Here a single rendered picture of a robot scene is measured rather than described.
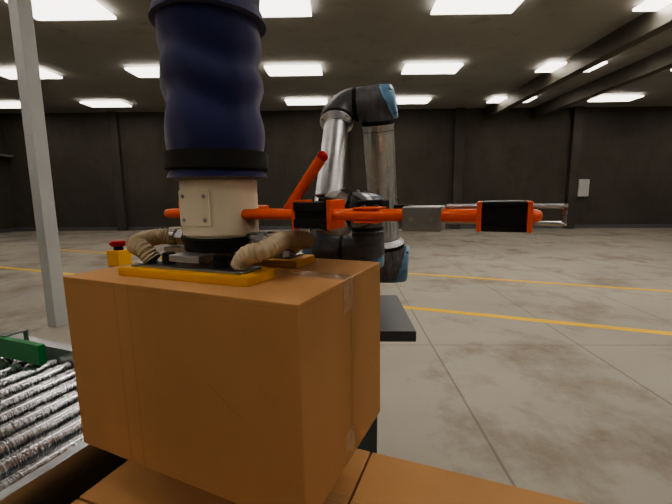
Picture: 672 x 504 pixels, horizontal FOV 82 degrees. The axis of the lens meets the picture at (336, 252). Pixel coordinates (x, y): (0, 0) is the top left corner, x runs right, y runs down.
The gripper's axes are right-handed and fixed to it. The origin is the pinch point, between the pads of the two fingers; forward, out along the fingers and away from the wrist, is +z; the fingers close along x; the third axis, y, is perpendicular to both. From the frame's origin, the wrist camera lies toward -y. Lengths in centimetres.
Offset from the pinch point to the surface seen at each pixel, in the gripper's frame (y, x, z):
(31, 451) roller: 85, -66, 14
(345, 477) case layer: 0, -66, -8
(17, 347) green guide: 150, -59, -21
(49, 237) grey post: 345, -35, -160
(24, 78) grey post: 348, 103, -156
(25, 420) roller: 103, -66, 5
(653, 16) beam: -247, 263, -685
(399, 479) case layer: -13, -66, -12
